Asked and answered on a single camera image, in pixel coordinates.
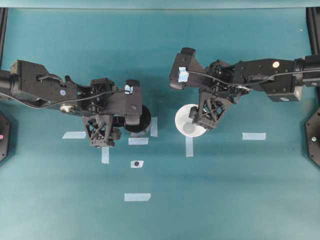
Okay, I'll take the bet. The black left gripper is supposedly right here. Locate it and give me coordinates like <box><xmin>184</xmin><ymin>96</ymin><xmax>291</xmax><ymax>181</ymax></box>
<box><xmin>74</xmin><ymin>78</ymin><xmax>122</xmax><ymax>147</ymax></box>

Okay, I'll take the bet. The tape patch with dark dot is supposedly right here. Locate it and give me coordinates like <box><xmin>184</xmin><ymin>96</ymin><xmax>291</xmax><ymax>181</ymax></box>
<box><xmin>130</xmin><ymin>160</ymin><xmax>144</xmax><ymax>168</ymax></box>

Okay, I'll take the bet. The blue tape strip right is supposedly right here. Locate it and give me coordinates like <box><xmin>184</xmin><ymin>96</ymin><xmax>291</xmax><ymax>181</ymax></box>
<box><xmin>242</xmin><ymin>132</ymin><xmax>267</xmax><ymax>141</ymax></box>

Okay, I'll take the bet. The black plastic cup holder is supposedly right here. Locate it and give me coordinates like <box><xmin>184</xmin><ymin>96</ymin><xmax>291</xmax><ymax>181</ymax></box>
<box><xmin>112</xmin><ymin>105</ymin><xmax>152</xmax><ymax>133</ymax></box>

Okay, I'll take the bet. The blue tape strip bottom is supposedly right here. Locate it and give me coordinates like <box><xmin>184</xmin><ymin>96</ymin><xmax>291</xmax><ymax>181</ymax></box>
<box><xmin>124</xmin><ymin>193</ymin><xmax>152</xmax><ymax>202</ymax></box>

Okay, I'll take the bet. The black camera cable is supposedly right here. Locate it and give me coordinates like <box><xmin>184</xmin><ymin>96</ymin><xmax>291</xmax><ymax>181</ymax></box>
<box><xmin>184</xmin><ymin>69</ymin><xmax>320</xmax><ymax>88</ymax></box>
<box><xmin>0</xmin><ymin>87</ymin><xmax>128</xmax><ymax>109</ymax></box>

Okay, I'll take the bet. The black frame rail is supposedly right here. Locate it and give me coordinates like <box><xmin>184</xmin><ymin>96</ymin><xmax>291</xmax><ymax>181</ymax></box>
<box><xmin>306</xmin><ymin>6</ymin><xmax>320</xmax><ymax>55</ymax></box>
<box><xmin>0</xmin><ymin>7</ymin><xmax>9</xmax><ymax>66</ymax></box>

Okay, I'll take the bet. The blue vertical tape left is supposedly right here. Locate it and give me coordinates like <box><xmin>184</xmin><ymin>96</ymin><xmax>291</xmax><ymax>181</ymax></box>
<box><xmin>101</xmin><ymin>146</ymin><xmax>110</xmax><ymax>164</ymax></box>

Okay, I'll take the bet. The black left camera cable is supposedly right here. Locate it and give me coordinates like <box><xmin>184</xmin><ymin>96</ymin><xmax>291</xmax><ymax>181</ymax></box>
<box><xmin>0</xmin><ymin>87</ymin><xmax>128</xmax><ymax>109</ymax></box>

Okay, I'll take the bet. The blue tape strip far left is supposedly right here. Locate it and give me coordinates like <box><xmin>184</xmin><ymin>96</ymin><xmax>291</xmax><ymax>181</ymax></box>
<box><xmin>62</xmin><ymin>131</ymin><xmax>87</xmax><ymax>140</ymax></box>

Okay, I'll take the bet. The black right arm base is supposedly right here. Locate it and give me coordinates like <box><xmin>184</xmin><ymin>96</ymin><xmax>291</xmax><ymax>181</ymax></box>
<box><xmin>305</xmin><ymin>108</ymin><xmax>320</xmax><ymax>167</ymax></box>

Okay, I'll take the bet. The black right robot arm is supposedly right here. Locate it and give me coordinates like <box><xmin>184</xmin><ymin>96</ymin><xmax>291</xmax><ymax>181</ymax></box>
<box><xmin>189</xmin><ymin>55</ymin><xmax>320</xmax><ymax>131</ymax></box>

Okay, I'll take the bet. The blue tape strip centre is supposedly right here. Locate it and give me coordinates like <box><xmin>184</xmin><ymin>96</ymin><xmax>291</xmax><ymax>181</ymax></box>
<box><xmin>128</xmin><ymin>137</ymin><xmax>149</xmax><ymax>145</ymax></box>

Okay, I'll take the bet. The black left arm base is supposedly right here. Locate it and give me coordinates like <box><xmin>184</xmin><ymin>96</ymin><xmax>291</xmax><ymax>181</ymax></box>
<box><xmin>0</xmin><ymin>112</ymin><xmax>12</xmax><ymax>163</ymax></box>

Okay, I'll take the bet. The black left frame rail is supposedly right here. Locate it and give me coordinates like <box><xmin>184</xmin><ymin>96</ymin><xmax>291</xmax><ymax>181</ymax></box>
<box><xmin>0</xmin><ymin>7</ymin><xmax>9</xmax><ymax>66</ymax></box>

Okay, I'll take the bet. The blue vertical tape by holder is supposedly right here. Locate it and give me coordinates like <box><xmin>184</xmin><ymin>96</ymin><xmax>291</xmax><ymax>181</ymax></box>
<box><xmin>150</xmin><ymin>117</ymin><xmax>158</xmax><ymax>138</ymax></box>

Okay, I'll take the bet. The blue vertical tape under cup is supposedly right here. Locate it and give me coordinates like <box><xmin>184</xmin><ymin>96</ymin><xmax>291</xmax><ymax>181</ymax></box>
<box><xmin>185</xmin><ymin>136</ymin><xmax>194</xmax><ymax>158</ymax></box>

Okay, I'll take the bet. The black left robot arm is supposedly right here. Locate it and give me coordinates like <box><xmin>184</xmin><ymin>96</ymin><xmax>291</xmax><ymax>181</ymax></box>
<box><xmin>0</xmin><ymin>60</ymin><xmax>122</xmax><ymax>148</ymax></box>

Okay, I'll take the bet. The white paper cup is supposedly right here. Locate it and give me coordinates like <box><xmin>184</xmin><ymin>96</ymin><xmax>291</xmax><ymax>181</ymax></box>
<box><xmin>174</xmin><ymin>104</ymin><xmax>207</xmax><ymax>138</ymax></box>

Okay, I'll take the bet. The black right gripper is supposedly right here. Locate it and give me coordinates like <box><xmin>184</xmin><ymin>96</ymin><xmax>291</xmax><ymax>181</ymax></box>
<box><xmin>189</xmin><ymin>60</ymin><xmax>250</xmax><ymax>131</ymax></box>

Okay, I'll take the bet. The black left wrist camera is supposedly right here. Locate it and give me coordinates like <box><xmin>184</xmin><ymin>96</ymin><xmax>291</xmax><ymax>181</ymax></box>
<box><xmin>109</xmin><ymin>79</ymin><xmax>144</xmax><ymax>126</ymax></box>

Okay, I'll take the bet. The blue tape strip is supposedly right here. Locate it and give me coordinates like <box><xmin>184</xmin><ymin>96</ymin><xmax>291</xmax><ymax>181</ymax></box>
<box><xmin>124</xmin><ymin>193</ymin><xmax>152</xmax><ymax>202</ymax></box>
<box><xmin>128</xmin><ymin>137</ymin><xmax>149</xmax><ymax>145</ymax></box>
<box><xmin>62</xmin><ymin>131</ymin><xmax>87</xmax><ymax>140</ymax></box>
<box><xmin>242</xmin><ymin>132</ymin><xmax>267</xmax><ymax>141</ymax></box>

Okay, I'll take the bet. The black right camera cable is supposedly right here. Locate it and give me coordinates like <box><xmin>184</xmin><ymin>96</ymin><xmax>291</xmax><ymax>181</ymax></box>
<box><xmin>184</xmin><ymin>69</ymin><xmax>320</xmax><ymax>88</ymax></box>

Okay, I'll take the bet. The black right frame rail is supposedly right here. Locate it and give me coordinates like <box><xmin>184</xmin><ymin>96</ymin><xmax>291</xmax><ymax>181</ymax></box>
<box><xmin>306</xmin><ymin>6</ymin><xmax>320</xmax><ymax>55</ymax></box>

